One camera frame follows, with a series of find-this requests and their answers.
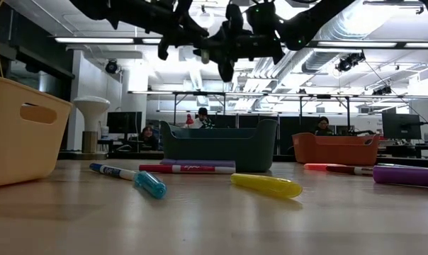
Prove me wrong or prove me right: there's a yellow plastic basket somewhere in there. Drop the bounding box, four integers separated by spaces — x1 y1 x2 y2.
0 73 74 189

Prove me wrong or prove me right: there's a black ceiling camera cluster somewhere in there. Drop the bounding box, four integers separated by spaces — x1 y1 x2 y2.
334 51 366 74

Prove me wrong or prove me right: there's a yellow translucent highlighter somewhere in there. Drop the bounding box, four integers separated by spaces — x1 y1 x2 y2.
230 173 303 200

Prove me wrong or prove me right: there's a dark red whiteboard marker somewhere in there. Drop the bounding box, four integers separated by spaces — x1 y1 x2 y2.
325 165 374 176

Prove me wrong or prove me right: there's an orange translucent highlighter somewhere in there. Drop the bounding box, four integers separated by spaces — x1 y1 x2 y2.
303 163 347 172

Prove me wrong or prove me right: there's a long ceiling light bar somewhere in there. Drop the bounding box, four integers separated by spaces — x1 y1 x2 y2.
54 36 428 50

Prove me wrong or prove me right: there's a purple translucent highlighter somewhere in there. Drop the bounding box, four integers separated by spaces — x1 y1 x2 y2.
372 165 428 188

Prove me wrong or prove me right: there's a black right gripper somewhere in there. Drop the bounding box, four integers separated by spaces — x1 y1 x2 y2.
192 33 286 64

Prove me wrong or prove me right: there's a pale purple slim highlighter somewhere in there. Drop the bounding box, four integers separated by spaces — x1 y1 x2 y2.
159 158 237 169

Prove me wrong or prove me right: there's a teal translucent highlighter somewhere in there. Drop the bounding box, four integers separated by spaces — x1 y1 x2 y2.
133 170 168 200

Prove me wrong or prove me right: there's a black background truss frame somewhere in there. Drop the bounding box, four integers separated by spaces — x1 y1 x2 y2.
171 90 353 128

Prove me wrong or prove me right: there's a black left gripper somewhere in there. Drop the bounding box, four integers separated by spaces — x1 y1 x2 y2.
142 10 210 61

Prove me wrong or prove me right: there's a person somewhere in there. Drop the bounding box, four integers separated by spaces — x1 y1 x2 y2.
185 107 215 130
137 125 161 152
313 115 334 137

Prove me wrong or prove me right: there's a dark teal plastic basket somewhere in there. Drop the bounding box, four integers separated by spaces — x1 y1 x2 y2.
159 118 278 173

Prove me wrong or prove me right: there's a black aluminium table frame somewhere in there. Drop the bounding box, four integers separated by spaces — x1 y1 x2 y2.
57 151 428 167

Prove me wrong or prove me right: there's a blue whiteboard marker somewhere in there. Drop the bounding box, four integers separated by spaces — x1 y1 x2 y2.
89 162 139 181

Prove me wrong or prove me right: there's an orange plastic basket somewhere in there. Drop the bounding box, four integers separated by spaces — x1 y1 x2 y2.
291 132 381 166

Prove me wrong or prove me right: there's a black computer monitor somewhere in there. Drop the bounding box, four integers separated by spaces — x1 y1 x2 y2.
381 113 422 140
106 111 143 135

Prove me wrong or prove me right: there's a white mushroom-shaped lamp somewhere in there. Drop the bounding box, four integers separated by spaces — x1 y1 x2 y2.
73 96 111 154

